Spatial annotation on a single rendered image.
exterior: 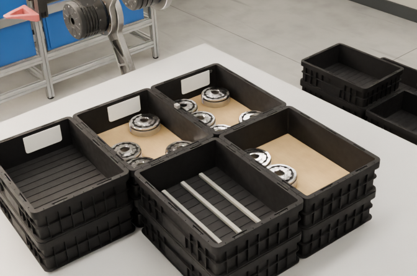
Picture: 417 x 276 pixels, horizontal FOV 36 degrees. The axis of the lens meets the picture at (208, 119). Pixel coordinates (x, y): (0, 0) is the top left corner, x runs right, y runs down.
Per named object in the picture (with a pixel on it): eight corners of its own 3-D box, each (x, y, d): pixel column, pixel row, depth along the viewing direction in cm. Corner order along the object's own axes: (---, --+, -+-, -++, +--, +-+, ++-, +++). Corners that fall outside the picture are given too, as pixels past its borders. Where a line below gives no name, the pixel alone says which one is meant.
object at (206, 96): (196, 92, 234) (196, 91, 233) (219, 85, 238) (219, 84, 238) (210, 104, 226) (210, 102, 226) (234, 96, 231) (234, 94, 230)
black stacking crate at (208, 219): (136, 204, 187) (132, 173, 181) (216, 167, 202) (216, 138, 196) (216, 284, 160) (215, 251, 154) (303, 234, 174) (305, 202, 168)
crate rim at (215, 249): (132, 178, 182) (131, 172, 181) (216, 142, 197) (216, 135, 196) (215, 257, 155) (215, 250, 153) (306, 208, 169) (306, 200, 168)
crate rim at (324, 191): (216, 142, 197) (216, 135, 196) (288, 110, 211) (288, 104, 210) (306, 207, 169) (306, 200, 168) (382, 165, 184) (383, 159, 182)
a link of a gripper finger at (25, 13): (12, 30, 153) (46, 19, 158) (8, 3, 149) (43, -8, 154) (-1, 20, 157) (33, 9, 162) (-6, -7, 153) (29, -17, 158)
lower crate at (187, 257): (139, 232, 193) (135, 202, 187) (218, 194, 208) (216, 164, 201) (217, 315, 165) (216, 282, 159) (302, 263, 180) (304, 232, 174)
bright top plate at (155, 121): (125, 120, 219) (125, 118, 219) (152, 111, 223) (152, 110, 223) (136, 133, 212) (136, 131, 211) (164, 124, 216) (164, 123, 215)
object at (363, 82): (295, 137, 334) (299, 60, 311) (333, 116, 350) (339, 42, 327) (356, 170, 308) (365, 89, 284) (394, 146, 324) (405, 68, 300)
